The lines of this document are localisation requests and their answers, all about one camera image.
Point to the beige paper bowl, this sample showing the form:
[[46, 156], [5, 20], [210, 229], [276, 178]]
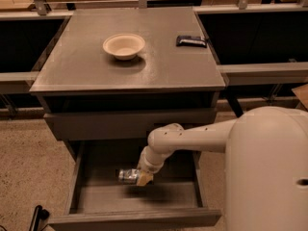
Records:
[[124, 47]]

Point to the closed grey top drawer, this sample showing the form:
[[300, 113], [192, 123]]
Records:
[[89, 126]]

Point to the metal frame rail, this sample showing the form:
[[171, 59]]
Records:
[[251, 8]]

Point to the black object at floor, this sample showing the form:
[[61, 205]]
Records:
[[39, 214]]

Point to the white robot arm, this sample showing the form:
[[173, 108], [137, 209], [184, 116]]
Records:
[[266, 165]]

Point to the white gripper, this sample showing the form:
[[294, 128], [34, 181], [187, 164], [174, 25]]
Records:
[[147, 167]]

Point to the grey drawer cabinet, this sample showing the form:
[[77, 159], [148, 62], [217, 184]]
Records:
[[80, 76]]

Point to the silver blue redbull can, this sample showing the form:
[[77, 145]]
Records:
[[129, 176]]

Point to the open grey middle drawer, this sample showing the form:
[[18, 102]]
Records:
[[98, 201]]

